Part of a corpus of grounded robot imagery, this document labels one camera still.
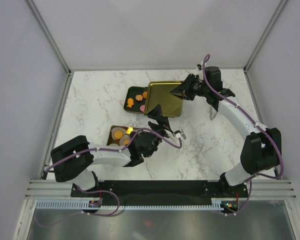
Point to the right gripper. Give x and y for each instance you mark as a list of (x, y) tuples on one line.
[(183, 90)]

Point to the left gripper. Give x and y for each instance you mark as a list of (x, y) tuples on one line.
[(157, 114)]

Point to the gold tin lid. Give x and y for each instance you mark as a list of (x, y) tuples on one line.
[(158, 93)]

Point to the orange swirl cookie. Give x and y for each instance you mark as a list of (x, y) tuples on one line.
[(126, 142)]

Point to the metal tongs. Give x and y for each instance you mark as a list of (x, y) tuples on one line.
[(213, 112)]

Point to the square gold cookie tin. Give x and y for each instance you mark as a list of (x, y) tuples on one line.
[(129, 130)]

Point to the orange dotted biscuit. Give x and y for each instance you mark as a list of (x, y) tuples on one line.
[(118, 134)]

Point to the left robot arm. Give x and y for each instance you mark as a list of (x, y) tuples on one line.
[(70, 160)]

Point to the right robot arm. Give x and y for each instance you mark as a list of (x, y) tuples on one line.
[(262, 145)]

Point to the pink sandwich cookie bottom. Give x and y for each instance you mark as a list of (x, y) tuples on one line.
[(142, 108)]

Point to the orange flower cookie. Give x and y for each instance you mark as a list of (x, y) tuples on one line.
[(139, 97)]

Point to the orange round cookie top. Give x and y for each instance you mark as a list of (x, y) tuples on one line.
[(145, 94)]

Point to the orange fish cookie left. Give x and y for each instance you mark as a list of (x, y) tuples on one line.
[(130, 103)]

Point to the white paper cup centre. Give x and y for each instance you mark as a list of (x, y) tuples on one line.
[(123, 138)]

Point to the dark green cookie tray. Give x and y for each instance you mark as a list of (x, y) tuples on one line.
[(131, 93)]

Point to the white paper cup top-left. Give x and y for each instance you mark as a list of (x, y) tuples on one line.
[(117, 129)]

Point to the white paper cup bottom-left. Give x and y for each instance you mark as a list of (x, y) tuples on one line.
[(113, 145)]

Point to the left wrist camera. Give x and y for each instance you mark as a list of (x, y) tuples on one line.
[(176, 135)]

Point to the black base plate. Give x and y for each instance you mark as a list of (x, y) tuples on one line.
[(171, 191)]

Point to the white cable duct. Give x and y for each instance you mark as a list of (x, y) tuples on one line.
[(87, 204)]

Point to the right aluminium frame post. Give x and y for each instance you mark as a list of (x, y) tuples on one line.
[(265, 34)]

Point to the aluminium frame post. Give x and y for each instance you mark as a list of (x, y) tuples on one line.
[(47, 34), (265, 34)]

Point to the aluminium rail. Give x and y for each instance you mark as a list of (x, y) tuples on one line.
[(261, 190)]

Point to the left aluminium frame post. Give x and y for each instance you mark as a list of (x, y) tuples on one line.
[(47, 34)]

